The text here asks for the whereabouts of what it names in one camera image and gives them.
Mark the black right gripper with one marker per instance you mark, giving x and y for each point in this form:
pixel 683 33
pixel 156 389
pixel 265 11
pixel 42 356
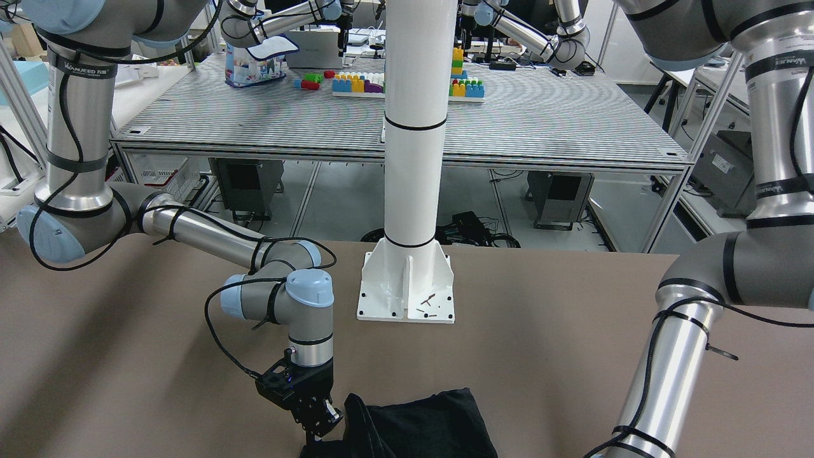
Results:
pixel 316 386

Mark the black t-shirt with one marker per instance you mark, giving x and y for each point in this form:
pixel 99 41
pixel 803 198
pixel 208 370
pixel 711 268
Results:
pixel 447 424

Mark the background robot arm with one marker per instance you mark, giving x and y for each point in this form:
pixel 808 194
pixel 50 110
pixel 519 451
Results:
pixel 241 28

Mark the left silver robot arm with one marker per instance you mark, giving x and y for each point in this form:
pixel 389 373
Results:
pixel 770 263

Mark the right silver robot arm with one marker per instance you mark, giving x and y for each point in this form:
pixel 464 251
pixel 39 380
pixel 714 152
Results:
pixel 75 211

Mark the white mounting column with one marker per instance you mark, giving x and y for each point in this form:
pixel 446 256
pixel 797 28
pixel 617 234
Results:
pixel 408 277

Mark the white plastic basket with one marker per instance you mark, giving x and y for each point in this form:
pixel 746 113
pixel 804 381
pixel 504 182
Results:
pixel 172 174

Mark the colourful toy block set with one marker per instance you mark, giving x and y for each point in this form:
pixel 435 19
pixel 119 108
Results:
pixel 372 85

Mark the blue white pouch bag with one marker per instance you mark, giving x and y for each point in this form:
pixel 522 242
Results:
pixel 258 64

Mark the striped aluminium frame table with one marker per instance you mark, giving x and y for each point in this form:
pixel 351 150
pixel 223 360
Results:
pixel 530 119

